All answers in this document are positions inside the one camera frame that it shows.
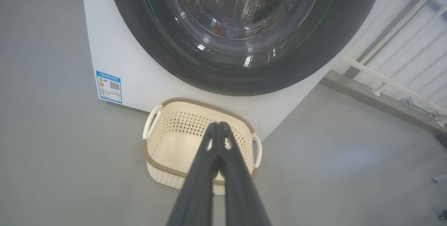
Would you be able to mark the stainless steel washing machine drum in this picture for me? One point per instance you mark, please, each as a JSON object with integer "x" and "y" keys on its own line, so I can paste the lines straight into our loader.
{"x": 258, "y": 6}

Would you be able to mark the cream laundry basket brown rim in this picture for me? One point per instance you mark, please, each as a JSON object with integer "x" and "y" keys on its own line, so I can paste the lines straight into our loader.
{"x": 164, "y": 149}

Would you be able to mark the white front-load washing machine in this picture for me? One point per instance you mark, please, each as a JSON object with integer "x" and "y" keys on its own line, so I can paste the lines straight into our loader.
{"x": 139, "y": 62}

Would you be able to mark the white metal railing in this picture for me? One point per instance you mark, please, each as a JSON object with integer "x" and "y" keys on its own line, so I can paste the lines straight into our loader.
{"x": 384, "y": 81}

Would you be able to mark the black round glass washer door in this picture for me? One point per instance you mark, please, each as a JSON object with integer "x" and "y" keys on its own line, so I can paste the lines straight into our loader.
{"x": 157, "y": 44}

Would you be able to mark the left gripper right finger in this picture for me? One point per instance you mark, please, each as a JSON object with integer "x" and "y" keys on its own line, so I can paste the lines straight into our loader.
{"x": 241, "y": 191}

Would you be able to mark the blue energy label sticker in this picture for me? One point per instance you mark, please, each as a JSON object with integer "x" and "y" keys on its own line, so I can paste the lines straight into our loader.
{"x": 109, "y": 87}

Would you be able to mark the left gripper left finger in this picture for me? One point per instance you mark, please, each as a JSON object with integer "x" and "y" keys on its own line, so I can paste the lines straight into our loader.
{"x": 197, "y": 191}

